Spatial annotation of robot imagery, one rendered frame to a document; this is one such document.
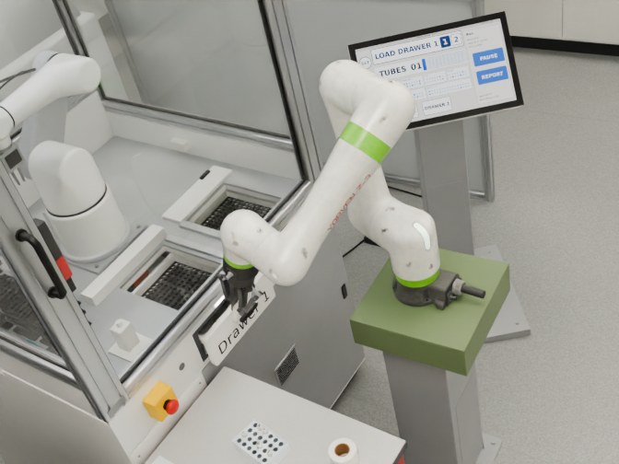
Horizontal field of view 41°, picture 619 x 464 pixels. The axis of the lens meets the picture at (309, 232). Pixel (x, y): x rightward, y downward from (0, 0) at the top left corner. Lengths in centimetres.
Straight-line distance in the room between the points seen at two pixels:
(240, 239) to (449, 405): 90
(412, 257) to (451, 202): 97
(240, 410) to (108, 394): 38
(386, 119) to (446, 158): 111
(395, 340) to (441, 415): 41
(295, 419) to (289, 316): 51
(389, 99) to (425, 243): 43
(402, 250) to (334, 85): 46
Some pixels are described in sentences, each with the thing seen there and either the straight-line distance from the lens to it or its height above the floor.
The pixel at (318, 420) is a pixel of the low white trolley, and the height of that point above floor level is 76.
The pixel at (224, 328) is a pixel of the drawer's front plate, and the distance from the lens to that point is 225.
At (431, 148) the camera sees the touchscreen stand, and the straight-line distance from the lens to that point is 289.
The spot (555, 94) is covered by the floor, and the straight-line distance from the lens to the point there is 457.
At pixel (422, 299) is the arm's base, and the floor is 88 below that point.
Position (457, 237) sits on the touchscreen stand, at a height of 36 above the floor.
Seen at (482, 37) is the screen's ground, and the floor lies 115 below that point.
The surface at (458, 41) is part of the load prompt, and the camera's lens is 276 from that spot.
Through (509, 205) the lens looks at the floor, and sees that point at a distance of 385.
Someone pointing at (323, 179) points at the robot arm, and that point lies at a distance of 186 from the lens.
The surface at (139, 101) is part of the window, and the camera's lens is 191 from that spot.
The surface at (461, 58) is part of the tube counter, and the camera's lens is 275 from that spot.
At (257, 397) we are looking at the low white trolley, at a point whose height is 76.
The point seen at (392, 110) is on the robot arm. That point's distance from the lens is 184.
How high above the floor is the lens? 248
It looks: 40 degrees down
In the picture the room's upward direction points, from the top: 14 degrees counter-clockwise
